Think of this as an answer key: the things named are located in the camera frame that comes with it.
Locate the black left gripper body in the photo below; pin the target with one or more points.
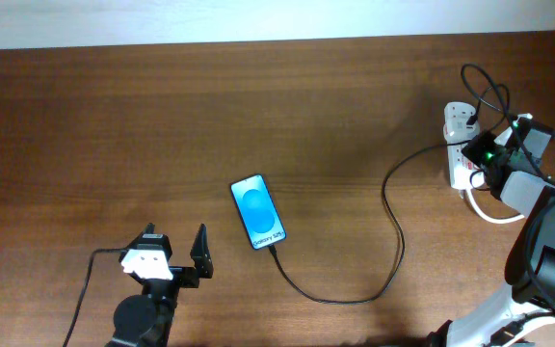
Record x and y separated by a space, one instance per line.
182 278

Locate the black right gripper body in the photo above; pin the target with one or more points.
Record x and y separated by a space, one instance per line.
480 146

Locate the white power strip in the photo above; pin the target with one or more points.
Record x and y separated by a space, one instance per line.
461 168

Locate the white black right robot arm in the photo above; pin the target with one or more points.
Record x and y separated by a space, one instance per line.
526 300

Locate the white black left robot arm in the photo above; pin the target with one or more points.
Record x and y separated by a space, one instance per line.
145 319

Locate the white USB charger adapter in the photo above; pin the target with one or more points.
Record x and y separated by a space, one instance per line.
456 130

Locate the blue Galaxy smartphone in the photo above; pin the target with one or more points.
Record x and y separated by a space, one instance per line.
257 211

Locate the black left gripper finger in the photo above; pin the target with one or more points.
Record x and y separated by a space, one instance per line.
149 240
200 254

